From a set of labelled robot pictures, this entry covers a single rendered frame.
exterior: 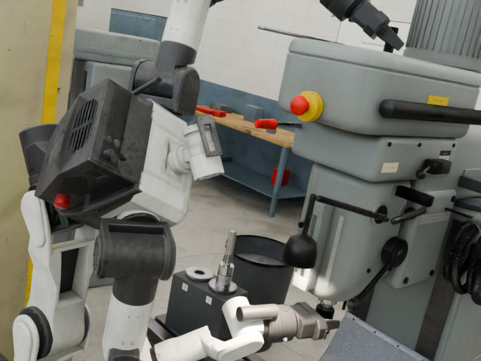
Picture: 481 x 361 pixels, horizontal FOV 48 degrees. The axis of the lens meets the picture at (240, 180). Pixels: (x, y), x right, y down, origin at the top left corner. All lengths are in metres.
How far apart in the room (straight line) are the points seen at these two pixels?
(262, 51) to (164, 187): 6.46
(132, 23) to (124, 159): 7.88
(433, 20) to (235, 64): 6.60
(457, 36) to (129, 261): 0.90
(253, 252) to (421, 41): 2.53
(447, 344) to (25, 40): 2.03
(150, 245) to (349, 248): 0.44
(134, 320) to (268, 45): 6.51
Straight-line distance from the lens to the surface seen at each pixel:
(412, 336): 1.74
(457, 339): 1.71
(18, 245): 2.85
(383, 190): 1.23
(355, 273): 1.27
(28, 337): 1.56
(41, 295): 1.55
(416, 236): 1.38
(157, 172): 1.15
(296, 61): 1.15
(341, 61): 1.08
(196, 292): 1.72
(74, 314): 1.58
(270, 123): 1.16
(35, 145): 1.46
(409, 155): 1.22
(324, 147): 1.20
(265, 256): 3.72
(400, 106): 1.05
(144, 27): 8.64
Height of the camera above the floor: 1.86
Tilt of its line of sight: 14 degrees down
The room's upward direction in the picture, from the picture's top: 11 degrees clockwise
